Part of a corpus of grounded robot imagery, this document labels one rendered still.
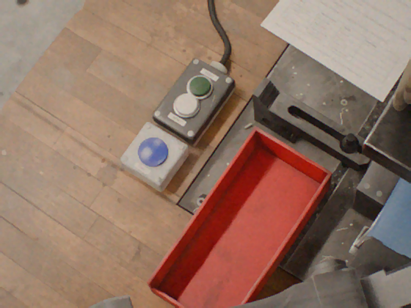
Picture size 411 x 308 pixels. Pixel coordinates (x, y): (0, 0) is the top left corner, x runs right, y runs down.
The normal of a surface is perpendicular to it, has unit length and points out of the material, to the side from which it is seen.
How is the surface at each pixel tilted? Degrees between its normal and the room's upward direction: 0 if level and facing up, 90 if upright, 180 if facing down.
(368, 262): 31
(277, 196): 0
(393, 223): 3
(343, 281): 26
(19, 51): 0
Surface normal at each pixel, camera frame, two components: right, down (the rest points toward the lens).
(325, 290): 0.36, -0.43
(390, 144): -0.07, -0.34
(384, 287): -0.44, -0.21
